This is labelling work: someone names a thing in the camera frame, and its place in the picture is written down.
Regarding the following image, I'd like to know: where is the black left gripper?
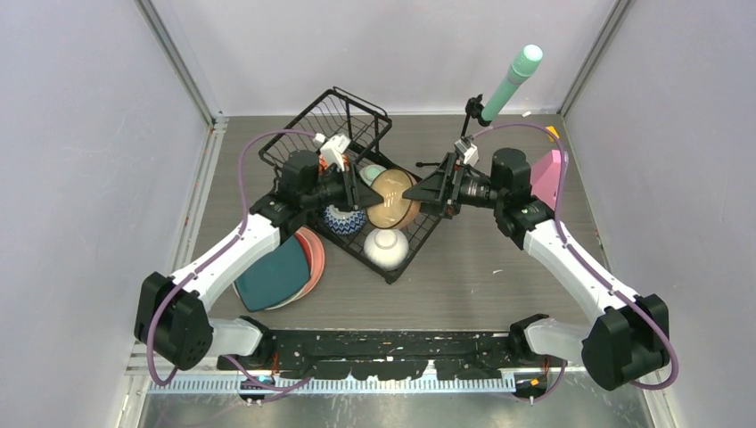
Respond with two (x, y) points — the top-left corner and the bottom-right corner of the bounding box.
(302, 163), (384, 213)

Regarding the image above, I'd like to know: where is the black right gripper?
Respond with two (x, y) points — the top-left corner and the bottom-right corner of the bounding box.
(403, 153), (505, 221)

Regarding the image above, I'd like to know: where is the light green bowl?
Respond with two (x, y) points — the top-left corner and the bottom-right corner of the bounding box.
(358, 164), (386, 186)

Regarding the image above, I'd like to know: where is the brown striped bowl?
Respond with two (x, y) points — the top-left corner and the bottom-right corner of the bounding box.
(366, 169), (421, 229)

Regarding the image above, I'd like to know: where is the red patterned bowl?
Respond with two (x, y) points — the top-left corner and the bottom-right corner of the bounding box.
(324, 205), (367, 235)

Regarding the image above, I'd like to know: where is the white blue-rimmed bowl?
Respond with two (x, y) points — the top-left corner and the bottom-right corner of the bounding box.
(363, 229), (409, 271)

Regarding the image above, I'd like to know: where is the orange mug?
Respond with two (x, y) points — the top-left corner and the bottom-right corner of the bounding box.
(318, 150), (336, 172)

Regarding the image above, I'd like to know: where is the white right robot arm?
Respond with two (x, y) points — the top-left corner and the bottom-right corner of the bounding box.
(403, 148), (678, 391)

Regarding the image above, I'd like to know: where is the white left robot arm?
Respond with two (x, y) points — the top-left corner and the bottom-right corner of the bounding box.
(134, 151), (384, 370)

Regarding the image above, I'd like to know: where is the pink round plate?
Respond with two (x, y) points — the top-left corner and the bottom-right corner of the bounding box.
(284, 227), (325, 305)

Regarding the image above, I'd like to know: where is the black mini tripod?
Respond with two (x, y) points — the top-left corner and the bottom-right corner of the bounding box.
(415, 95), (491, 169)

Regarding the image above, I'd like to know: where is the pink wedge object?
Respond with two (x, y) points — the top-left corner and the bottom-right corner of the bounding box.
(530, 150), (562, 210)

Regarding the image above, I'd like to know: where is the teal square plate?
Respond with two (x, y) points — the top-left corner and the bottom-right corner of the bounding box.
(234, 237), (310, 312)

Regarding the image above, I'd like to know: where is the yellow small block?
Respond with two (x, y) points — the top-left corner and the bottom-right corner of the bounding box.
(546, 126), (560, 142)

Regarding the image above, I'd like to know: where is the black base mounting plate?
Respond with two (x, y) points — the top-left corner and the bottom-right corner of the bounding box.
(216, 328), (533, 383)

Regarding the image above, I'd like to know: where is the mint green microphone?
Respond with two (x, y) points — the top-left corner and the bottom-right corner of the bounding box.
(480, 45), (544, 126)

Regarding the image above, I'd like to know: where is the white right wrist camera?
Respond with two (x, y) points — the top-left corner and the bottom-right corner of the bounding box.
(454, 136), (480, 167)

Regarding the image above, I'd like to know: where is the black wire dish rack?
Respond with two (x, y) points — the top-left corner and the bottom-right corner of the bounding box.
(258, 86), (444, 284)

